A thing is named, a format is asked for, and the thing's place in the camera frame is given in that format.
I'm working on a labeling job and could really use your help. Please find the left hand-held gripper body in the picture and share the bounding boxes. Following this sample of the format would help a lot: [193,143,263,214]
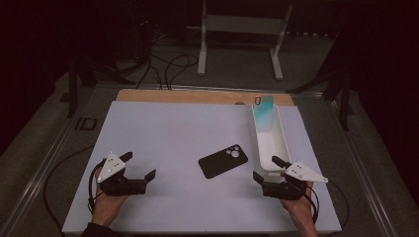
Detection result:
[97,151,147,198]

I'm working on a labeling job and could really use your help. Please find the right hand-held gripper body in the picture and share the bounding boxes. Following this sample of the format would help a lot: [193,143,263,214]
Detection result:
[262,160,329,201]

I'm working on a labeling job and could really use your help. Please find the white plastic bin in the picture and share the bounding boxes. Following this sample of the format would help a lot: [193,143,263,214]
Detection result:
[251,102,293,184]

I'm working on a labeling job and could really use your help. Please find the black phone case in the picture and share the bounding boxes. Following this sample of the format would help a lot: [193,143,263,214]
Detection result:
[198,143,249,180]

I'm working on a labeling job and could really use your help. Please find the iridescent phone case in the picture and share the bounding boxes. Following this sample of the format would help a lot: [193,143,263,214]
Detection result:
[253,94,275,133]

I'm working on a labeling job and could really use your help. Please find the person's right hand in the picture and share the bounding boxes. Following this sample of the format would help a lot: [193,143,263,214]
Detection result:
[280,182,319,230]

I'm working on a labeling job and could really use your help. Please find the person's left hand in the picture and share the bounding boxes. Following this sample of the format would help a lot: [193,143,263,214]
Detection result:
[91,168,129,228]

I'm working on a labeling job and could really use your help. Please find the white table cover sheet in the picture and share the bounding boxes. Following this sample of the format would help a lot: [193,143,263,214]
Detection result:
[61,100,343,235]

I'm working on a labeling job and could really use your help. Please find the black metal stand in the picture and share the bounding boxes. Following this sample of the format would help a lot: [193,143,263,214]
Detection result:
[66,60,136,119]
[286,63,353,131]

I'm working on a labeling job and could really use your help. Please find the white metal stand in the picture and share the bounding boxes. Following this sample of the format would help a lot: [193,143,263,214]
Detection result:
[187,0,294,82]

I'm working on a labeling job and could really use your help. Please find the left hand-held gripper cable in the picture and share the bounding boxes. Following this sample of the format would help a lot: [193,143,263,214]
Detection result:
[87,161,104,215]

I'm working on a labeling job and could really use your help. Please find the hand-held gripper cable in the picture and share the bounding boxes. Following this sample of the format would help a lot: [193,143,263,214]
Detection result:
[87,161,104,215]
[304,183,321,225]

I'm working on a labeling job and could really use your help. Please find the right hand-held gripper cable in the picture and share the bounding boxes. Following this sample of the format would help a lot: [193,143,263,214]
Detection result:
[304,183,321,225]

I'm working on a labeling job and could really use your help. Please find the aluminium floor rail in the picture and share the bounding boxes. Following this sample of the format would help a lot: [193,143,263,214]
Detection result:
[327,98,398,237]
[0,92,95,237]
[94,82,324,99]

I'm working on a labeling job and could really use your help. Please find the black floor cables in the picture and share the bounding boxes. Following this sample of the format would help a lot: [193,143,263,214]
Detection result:
[134,33,200,91]

